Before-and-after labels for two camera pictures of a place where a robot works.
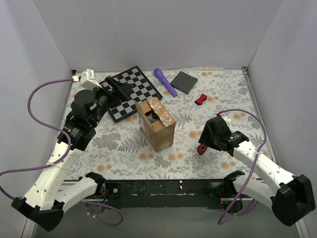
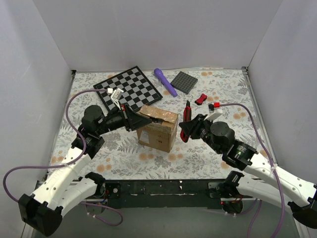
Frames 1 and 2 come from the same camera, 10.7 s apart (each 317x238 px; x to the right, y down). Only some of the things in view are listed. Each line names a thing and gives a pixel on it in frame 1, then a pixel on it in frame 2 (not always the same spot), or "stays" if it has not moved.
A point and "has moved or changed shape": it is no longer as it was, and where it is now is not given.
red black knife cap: (199, 100) stays
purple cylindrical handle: (158, 72) stays
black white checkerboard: (142, 89) stays
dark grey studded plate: (184, 82) stays
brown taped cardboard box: (156, 123) has moved or changed shape
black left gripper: (112, 87) → (127, 118)
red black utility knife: (201, 148) → (187, 117)
